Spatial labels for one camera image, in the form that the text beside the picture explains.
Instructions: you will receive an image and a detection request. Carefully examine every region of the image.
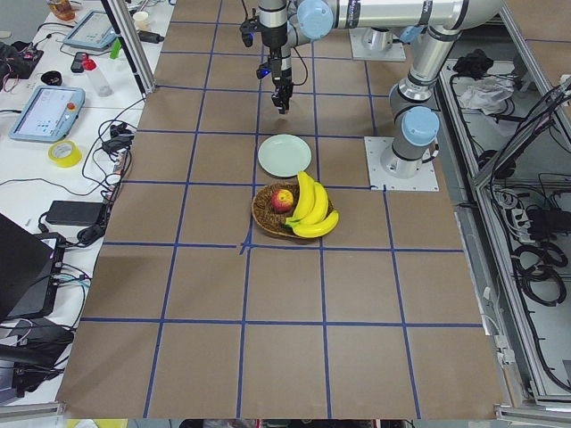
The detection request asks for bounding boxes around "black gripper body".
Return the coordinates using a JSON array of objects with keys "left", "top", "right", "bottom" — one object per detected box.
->
[{"left": 256, "top": 48, "right": 293, "bottom": 97}]

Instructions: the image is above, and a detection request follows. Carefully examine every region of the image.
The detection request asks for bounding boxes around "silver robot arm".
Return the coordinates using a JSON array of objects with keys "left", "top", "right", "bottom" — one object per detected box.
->
[
  {"left": 240, "top": 0, "right": 503, "bottom": 114},
  {"left": 381, "top": 25, "right": 460, "bottom": 179}
]

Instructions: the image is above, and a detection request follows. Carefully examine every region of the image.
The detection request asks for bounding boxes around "light green plate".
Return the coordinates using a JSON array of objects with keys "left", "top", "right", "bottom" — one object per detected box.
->
[{"left": 258, "top": 134, "right": 312, "bottom": 177}]

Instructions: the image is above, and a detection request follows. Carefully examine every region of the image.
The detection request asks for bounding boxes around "red yellow apple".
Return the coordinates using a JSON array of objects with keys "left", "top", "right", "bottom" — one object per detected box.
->
[{"left": 270, "top": 188, "right": 294, "bottom": 214}]

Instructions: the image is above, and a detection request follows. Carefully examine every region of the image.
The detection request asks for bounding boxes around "brown wicker basket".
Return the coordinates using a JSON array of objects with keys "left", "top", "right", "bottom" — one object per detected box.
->
[{"left": 251, "top": 182, "right": 335, "bottom": 241}]

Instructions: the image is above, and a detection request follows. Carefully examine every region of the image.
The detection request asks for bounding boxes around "yellow banana bunch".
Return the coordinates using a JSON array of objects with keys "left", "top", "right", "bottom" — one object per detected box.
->
[{"left": 283, "top": 171, "right": 340, "bottom": 239}]

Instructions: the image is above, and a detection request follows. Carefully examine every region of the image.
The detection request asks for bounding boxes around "paper cup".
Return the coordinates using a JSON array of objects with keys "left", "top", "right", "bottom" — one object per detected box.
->
[{"left": 132, "top": 11, "right": 150, "bottom": 31}]

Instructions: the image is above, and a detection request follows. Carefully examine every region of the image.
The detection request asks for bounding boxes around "green marker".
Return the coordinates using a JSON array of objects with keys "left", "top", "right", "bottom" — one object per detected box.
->
[{"left": 110, "top": 37, "right": 121, "bottom": 60}]

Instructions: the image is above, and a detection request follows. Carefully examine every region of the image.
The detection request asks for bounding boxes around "clear plastic bottle red cap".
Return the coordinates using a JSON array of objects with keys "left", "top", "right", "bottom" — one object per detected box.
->
[{"left": 82, "top": 53, "right": 113, "bottom": 97}]

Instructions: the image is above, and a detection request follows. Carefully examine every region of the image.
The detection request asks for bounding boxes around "blue teach pendant far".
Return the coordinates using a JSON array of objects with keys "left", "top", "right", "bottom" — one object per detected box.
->
[{"left": 62, "top": 11, "right": 116, "bottom": 52}]

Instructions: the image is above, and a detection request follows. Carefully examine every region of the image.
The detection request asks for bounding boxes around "blue teach pendant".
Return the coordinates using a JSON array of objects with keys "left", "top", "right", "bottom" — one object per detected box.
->
[
  {"left": 9, "top": 86, "right": 86, "bottom": 143},
  {"left": 62, "top": 11, "right": 116, "bottom": 52}
]

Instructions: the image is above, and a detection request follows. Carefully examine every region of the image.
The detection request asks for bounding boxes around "black cloth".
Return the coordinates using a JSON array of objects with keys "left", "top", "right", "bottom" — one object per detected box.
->
[{"left": 452, "top": 48, "right": 493, "bottom": 79}]

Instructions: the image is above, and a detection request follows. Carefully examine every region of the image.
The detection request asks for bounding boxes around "white crumpled cloth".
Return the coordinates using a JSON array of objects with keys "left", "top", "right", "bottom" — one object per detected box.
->
[{"left": 459, "top": 77, "right": 515, "bottom": 115}]

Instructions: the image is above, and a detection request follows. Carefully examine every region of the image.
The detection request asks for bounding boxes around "yellow tape roll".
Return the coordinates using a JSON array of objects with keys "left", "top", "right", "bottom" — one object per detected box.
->
[{"left": 48, "top": 140, "right": 82, "bottom": 169}]

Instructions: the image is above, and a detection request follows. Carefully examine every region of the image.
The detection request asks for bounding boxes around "black small bowl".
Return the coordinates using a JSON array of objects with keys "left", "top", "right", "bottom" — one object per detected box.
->
[{"left": 40, "top": 70, "right": 62, "bottom": 86}]

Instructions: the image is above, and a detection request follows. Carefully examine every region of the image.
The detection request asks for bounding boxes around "blue teach pendant near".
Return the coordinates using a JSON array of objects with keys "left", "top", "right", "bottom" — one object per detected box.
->
[{"left": 9, "top": 86, "right": 86, "bottom": 143}]

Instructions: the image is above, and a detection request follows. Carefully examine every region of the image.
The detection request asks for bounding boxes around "black power adapter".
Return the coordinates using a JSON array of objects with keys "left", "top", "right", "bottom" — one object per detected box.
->
[{"left": 46, "top": 201, "right": 105, "bottom": 226}]

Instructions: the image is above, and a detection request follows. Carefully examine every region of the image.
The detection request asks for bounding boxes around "black laptop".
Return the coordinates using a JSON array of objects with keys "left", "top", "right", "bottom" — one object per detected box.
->
[{"left": 1, "top": 216, "right": 64, "bottom": 321}]

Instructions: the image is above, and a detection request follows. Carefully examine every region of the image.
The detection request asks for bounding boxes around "aluminium frame post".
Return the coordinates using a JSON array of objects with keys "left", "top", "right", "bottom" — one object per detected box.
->
[{"left": 101, "top": 0, "right": 156, "bottom": 96}]

